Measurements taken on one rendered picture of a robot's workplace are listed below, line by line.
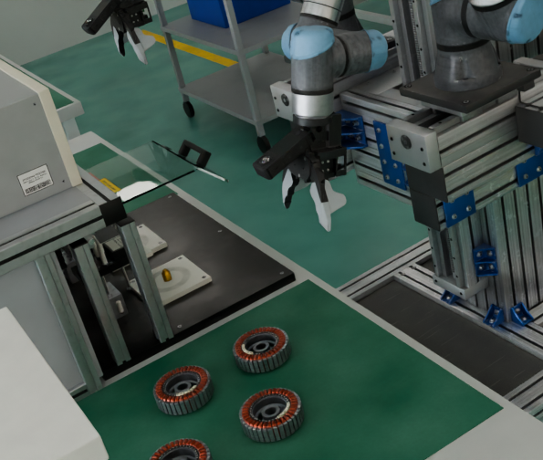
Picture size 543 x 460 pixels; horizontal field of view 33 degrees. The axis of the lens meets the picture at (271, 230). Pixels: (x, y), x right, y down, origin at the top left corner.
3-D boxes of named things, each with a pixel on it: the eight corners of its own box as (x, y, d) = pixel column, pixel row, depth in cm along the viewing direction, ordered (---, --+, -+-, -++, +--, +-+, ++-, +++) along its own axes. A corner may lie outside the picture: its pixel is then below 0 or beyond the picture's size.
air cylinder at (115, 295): (116, 300, 211) (109, 280, 208) (129, 313, 205) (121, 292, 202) (96, 310, 209) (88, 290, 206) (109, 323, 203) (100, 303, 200)
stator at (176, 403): (150, 394, 180) (144, 380, 178) (203, 371, 183) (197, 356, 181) (168, 425, 171) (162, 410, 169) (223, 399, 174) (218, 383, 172)
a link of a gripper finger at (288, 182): (308, 203, 181) (322, 173, 174) (281, 210, 178) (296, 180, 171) (300, 192, 182) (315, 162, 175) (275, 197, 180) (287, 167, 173)
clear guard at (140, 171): (181, 154, 215) (173, 130, 213) (229, 182, 196) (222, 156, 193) (52, 212, 204) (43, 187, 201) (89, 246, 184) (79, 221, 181)
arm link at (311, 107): (306, 98, 160) (281, 88, 167) (306, 123, 162) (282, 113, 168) (341, 91, 163) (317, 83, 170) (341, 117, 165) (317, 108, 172)
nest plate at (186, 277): (183, 258, 221) (182, 254, 220) (212, 280, 209) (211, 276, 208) (128, 286, 216) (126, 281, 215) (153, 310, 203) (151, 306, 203)
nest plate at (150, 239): (143, 227, 240) (142, 223, 240) (168, 245, 228) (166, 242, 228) (91, 252, 235) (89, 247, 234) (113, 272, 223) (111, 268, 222)
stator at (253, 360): (274, 332, 189) (269, 318, 187) (302, 356, 180) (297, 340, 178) (226, 357, 185) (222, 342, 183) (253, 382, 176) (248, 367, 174)
